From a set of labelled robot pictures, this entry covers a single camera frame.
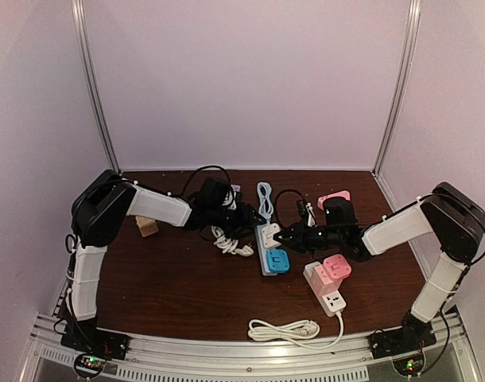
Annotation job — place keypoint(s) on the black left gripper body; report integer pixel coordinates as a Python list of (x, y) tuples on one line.
[(227, 220)]

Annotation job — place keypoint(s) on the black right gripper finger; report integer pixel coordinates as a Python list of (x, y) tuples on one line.
[(289, 242), (286, 233)]

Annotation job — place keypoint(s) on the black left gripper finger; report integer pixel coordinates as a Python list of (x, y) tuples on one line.
[(243, 231), (252, 216)]

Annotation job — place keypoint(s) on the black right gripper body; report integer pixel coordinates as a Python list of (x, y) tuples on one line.
[(308, 243)]

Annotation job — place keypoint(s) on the white cube plug adapter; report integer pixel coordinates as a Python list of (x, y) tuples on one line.
[(266, 234)]

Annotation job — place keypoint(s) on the light blue power strip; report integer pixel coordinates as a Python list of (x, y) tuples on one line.
[(262, 254)]

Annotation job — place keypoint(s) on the pink power strip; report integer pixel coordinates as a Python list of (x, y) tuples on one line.
[(343, 194)]

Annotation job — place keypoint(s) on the beige patterned cube plug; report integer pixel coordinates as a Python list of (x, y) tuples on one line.
[(146, 226)]

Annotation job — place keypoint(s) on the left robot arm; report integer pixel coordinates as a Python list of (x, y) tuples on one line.
[(99, 211)]

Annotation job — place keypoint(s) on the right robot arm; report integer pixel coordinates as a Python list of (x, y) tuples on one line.
[(445, 216)]

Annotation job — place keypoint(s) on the blue cube plug adapter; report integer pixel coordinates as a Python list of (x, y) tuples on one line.
[(277, 261)]

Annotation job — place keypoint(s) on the pink cube plug adapter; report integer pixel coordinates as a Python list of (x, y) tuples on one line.
[(337, 267)]

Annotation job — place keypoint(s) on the light pink cube plug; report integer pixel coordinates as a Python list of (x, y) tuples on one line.
[(321, 284)]

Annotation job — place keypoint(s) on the white power strip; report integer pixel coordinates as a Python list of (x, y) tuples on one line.
[(333, 303)]

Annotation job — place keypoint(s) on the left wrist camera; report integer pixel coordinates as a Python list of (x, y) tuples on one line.
[(233, 199)]

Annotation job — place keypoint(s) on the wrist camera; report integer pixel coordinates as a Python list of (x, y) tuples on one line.
[(233, 199), (306, 213)]

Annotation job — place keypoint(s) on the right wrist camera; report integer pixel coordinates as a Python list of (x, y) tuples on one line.
[(306, 213)]

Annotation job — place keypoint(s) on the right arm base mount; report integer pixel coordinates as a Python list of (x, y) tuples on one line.
[(407, 338)]

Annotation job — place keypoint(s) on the aluminium front rail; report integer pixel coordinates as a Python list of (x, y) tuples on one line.
[(166, 359)]

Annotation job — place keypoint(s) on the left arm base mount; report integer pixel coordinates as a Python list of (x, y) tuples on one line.
[(84, 336)]

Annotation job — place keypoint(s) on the left aluminium frame post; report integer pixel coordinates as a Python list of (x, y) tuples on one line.
[(91, 82)]

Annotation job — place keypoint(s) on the aluminium frame post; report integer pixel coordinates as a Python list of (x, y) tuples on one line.
[(91, 82), (412, 27)]

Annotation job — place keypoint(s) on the right aluminium frame post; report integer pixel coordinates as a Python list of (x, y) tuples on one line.
[(412, 27)]

